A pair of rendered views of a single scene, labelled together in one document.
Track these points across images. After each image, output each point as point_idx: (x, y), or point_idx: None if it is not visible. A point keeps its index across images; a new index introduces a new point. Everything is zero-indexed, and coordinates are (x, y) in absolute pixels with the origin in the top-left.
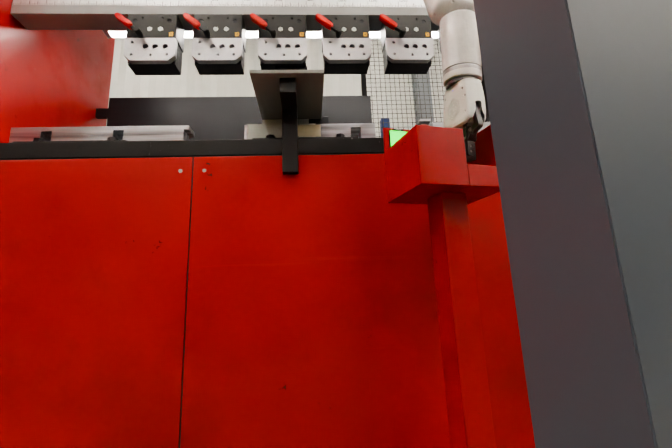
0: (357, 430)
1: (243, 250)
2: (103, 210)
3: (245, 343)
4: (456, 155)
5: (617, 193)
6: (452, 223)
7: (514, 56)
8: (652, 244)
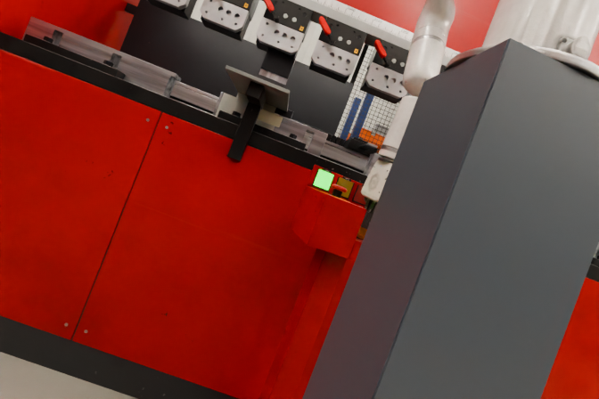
0: (205, 362)
1: (174, 204)
2: (77, 128)
3: (149, 272)
4: (349, 231)
5: None
6: (324, 275)
7: (382, 251)
8: None
